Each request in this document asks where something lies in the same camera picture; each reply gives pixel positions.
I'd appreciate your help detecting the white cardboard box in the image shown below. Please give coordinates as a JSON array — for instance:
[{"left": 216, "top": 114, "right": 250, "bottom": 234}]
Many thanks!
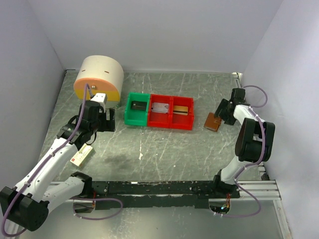
[{"left": 70, "top": 144, "right": 94, "bottom": 167}]

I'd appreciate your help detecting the black VIP card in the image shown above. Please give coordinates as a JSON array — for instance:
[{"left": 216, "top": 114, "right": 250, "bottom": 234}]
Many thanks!
[{"left": 131, "top": 101, "right": 147, "bottom": 111}]

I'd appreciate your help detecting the silver white card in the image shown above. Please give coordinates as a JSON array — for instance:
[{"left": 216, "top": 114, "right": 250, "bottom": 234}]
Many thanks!
[{"left": 151, "top": 102, "right": 169, "bottom": 114}]

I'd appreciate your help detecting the red right plastic bin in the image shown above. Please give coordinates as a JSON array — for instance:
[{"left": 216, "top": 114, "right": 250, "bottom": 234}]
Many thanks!
[{"left": 170, "top": 96, "right": 194, "bottom": 130}]

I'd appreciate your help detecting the brown leather card holder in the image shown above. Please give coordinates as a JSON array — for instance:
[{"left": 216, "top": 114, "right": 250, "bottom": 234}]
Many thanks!
[{"left": 204, "top": 113, "right": 222, "bottom": 132}]

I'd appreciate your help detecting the red plastic bin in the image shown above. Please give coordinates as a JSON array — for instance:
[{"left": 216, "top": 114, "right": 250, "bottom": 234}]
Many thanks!
[
  {"left": 170, "top": 96, "right": 194, "bottom": 130},
  {"left": 147, "top": 94, "right": 172, "bottom": 128}
]

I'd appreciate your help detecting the red middle plastic bin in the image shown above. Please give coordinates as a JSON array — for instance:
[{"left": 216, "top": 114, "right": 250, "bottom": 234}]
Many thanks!
[{"left": 147, "top": 94, "right": 172, "bottom": 128}]

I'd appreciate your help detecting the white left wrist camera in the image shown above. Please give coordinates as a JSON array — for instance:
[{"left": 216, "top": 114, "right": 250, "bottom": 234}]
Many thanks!
[{"left": 90, "top": 93, "right": 107, "bottom": 105}]

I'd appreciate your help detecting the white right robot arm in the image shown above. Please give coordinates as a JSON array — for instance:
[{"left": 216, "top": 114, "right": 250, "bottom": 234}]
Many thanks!
[{"left": 211, "top": 88, "right": 275, "bottom": 198}]

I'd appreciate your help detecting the round mini drawer cabinet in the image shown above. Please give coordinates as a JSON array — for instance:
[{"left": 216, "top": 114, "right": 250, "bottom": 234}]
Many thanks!
[{"left": 73, "top": 55, "right": 124, "bottom": 108}]

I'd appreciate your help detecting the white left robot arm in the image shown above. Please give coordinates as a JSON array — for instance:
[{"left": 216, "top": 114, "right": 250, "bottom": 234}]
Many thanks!
[{"left": 0, "top": 100, "right": 115, "bottom": 232}]

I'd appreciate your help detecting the gold card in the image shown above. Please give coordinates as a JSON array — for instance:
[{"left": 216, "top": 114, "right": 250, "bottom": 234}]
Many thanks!
[{"left": 173, "top": 105, "right": 188, "bottom": 116}]

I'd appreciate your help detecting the green plastic bin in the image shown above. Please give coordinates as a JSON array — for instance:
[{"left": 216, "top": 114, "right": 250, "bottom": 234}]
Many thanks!
[{"left": 124, "top": 92, "right": 150, "bottom": 126}]

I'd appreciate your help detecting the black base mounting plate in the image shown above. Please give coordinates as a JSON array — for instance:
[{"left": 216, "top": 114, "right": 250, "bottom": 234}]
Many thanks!
[{"left": 89, "top": 181, "right": 240, "bottom": 210}]

